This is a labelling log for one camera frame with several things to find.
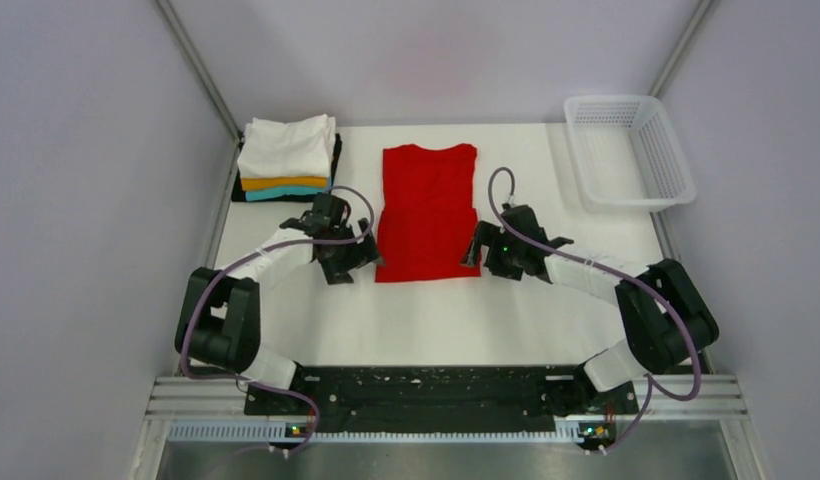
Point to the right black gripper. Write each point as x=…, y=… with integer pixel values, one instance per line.
x=490, y=235

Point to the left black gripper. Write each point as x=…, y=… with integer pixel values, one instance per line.
x=362, y=252

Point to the red t shirt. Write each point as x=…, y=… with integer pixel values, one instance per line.
x=428, y=217

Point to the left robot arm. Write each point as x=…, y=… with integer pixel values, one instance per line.
x=219, y=334

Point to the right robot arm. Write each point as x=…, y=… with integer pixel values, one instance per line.
x=664, y=317

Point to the white folded t shirt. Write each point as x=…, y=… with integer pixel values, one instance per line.
x=274, y=149

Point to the teal folded t shirt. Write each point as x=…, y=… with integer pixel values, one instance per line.
x=284, y=194

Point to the yellow folded t shirt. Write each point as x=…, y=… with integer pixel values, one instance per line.
x=254, y=184

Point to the white plastic basket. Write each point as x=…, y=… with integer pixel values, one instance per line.
x=625, y=154

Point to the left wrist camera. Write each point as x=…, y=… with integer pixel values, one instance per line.
x=329, y=211

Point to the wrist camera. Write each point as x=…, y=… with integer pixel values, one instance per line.
x=329, y=211
x=521, y=218

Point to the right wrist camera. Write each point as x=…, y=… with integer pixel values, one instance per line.
x=521, y=218

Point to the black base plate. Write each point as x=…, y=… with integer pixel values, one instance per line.
x=438, y=399

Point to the aluminium frame rail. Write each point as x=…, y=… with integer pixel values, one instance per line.
x=215, y=411

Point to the left corner metal post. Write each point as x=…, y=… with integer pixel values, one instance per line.
x=197, y=66

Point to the corner metal post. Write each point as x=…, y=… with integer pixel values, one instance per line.
x=197, y=66
x=683, y=47

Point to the right corner metal post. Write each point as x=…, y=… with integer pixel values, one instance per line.
x=683, y=47

